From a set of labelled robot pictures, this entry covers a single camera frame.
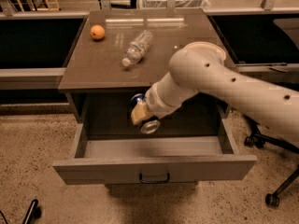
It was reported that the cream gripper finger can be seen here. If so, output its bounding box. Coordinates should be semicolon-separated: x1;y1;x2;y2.
131;101;152;125

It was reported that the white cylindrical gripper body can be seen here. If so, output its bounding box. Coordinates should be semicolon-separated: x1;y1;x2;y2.
145;73;198;119

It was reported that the blue pepsi can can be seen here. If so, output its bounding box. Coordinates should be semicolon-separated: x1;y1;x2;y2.
130;93;160;134

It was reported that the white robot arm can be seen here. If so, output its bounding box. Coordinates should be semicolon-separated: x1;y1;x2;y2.
131;42;299;147

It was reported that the open grey top drawer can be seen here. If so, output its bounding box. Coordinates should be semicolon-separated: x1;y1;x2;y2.
53;105;257;185

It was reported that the grey cabinet with glossy top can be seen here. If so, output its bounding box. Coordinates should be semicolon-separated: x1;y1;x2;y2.
57;8;247;140

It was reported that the white bowl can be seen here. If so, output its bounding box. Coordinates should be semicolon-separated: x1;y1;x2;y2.
184;42;226;62

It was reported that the clear plastic water bottle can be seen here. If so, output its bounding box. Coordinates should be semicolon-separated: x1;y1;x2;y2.
121;30;153;68

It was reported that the orange fruit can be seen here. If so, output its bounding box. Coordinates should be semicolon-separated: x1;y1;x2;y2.
91;25;105;40

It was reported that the black office chair base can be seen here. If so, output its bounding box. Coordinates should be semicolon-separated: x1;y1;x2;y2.
244;115;299;208

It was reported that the black chair leg with caster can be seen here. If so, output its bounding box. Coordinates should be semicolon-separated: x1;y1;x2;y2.
0;199;42;224

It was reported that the black drawer handle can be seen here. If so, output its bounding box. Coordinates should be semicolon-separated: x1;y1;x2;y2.
138;173;170;184

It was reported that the wire mesh basket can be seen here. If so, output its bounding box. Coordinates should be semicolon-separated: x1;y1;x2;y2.
136;0;210;9

